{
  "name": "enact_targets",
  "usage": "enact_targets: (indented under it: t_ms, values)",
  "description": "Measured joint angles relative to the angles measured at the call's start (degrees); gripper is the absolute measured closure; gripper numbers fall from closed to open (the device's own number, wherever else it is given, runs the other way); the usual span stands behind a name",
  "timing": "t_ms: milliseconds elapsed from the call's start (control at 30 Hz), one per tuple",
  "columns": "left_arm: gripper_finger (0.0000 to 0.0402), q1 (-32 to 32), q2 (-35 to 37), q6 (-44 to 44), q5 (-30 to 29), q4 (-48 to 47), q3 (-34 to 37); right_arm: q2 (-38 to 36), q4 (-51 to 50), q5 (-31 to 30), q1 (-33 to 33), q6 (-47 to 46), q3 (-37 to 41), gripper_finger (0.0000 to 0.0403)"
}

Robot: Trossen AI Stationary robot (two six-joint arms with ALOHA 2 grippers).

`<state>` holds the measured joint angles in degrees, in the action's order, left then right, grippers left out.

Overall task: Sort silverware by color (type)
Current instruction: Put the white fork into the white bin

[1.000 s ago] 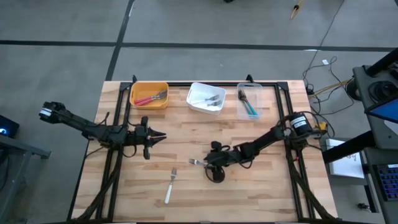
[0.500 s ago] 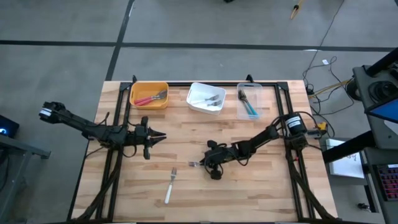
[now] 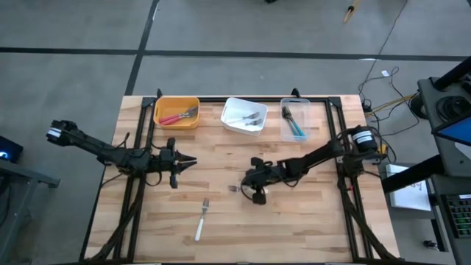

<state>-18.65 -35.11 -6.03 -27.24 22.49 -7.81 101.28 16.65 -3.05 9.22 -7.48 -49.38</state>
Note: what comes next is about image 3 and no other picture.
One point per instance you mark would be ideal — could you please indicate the small white tag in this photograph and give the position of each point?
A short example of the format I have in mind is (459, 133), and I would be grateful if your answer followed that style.
(385, 73)

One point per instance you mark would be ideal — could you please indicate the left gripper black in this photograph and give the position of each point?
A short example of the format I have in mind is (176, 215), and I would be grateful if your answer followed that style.
(154, 164)

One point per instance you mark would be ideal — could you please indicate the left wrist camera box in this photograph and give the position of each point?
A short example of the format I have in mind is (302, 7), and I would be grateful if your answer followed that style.
(166, 160)

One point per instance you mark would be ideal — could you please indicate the grey equipment cart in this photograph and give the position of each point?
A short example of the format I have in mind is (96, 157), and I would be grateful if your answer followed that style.
(428, 110)

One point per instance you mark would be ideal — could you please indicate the white box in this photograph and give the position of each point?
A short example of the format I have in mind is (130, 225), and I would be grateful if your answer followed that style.
(408, 198)

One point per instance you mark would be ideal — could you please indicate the black frame clamp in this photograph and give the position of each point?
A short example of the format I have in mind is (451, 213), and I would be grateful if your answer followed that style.
(295, 93)
(159, 93)

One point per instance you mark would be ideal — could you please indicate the blue laptop screen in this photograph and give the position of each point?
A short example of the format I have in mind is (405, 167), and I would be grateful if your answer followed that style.
(460, 132)

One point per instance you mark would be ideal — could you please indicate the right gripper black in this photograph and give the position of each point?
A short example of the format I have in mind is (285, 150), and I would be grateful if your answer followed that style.
(257, 176)

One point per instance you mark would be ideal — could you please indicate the dark device with blue light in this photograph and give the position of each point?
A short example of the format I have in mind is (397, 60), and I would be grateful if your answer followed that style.
(9, 151)

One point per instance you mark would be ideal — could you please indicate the white plastic bin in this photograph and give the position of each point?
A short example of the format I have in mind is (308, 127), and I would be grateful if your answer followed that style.
(233, 110)

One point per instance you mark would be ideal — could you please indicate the black metal beam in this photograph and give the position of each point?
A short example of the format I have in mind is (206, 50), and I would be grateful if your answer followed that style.
(412, 173)

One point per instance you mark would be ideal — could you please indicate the black backlit keypad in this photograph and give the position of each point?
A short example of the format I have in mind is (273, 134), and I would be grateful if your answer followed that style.
(460, 217)

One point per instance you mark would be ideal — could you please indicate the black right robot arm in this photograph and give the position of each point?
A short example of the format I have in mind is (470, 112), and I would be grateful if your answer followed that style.
(312, 160)

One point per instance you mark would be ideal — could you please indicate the grey metal table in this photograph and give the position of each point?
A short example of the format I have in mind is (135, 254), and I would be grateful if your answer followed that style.
(29, 176)

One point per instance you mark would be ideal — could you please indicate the yellow plastic bin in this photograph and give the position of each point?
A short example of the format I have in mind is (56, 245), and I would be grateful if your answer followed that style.
(173, 105)

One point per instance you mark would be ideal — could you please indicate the black aluminium rig frame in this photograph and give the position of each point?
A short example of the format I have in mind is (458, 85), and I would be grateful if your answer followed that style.
(211, 99)

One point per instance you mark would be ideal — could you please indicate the clear plastic bin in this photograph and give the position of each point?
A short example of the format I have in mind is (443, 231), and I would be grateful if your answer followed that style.
(304, 110)

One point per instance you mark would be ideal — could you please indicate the small black floor object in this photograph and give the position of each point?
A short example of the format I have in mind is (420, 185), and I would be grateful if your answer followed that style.
(430, 244)

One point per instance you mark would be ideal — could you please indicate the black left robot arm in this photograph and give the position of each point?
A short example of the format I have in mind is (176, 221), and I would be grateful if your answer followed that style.
(92, 147)

